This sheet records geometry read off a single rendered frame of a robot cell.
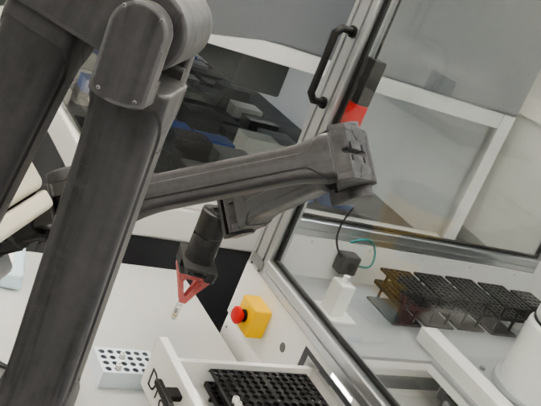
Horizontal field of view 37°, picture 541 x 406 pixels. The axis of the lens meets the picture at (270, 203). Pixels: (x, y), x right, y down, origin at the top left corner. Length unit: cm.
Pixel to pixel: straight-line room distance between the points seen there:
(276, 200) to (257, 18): 85
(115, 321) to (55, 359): 123
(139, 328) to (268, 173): 89
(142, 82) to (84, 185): 10
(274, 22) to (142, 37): 158
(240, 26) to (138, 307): 73
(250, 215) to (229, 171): 33
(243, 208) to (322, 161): 38
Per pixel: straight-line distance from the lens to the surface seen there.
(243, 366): 164
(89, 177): 60
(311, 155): 108
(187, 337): 192
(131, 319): 192
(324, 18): 217
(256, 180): 108
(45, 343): 66
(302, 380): 167
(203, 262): 156
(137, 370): 169
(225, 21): 206
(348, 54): 177
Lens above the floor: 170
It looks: 18 degrees down
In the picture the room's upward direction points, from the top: 22 degrees clockwise
